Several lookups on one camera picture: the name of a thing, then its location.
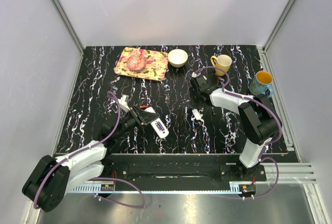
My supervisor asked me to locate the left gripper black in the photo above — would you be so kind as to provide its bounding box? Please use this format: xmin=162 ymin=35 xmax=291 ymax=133
xmin=114 ymin=105 xmax=159 ymax=139

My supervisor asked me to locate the white battery cover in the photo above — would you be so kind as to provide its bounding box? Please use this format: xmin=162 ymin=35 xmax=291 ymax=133
xmin=192 ymin=109 xmax=202 ymax=120

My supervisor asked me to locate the white remote control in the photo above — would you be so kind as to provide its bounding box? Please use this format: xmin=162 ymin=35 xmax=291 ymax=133
xmin=145 ymin=107 xmax=169 ymax=139

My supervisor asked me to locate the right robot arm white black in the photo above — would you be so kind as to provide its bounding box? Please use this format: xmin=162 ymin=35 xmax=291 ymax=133
xmin=189 ymin=75 xmax=282 ymax=180

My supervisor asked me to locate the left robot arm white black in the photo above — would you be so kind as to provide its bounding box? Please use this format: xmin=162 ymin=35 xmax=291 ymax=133
xmin=22 ymin=105 xmax=169 ymax=212

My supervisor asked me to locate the cream ceramic bowl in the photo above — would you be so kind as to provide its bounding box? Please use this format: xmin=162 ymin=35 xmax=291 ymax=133
xmin=168 ymin=49 xmax=188 ymax=68

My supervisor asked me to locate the floral rectangular tray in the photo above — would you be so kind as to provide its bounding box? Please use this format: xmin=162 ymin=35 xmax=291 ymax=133
xmin=114 ymin=47 xmax=169 ymax=81

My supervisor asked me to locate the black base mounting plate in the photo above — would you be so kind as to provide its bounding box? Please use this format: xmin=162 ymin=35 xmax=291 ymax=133
xmin=102 ymin=154 xmax=267 ymax=192

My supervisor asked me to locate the red patterned bowl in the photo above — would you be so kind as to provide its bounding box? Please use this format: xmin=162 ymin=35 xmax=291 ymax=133
xmin=127 ymin=54 xmax=147 ymax=72

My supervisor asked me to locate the blue mug yellow inside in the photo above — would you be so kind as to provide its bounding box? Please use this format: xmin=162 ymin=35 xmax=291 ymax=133
xmin=249 ymin=71 xmax=274 ymax=98

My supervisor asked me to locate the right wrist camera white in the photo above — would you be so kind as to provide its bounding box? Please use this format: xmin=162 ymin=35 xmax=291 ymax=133
xmin=192 ymin=72 xmax=199 ymax=78

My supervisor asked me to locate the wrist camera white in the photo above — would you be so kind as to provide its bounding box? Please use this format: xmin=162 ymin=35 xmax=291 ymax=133
xmin=192 ymin=72 xmax=199 ymax=78
xmin=119 ymin=94 xmax=130 ymax=113

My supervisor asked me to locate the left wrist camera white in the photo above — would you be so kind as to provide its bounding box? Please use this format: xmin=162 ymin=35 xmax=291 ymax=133
xmin=119 ymin=94 xmax=130 ymax=113

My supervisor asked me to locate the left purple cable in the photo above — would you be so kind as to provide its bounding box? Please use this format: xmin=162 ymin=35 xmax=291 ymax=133
xmin=33 ymin=91 xmax=146 ymax=209

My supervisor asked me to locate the right aluminium frame post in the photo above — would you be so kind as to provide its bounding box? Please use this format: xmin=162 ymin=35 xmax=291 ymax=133
xmin=263 ymin=0 xmax=312 ymax=52

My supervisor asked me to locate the aluminium frame post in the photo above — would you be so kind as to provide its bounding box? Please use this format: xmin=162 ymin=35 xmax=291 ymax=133
xmin=263 ymin=0 xmax=312 ymax=52
xmin=37 ymin=0 xmax=85 ymax=53

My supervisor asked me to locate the left aluminium frame post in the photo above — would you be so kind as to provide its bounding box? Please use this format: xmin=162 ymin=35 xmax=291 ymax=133
xmin=37 ymin=0 xmax=85 ymax=53

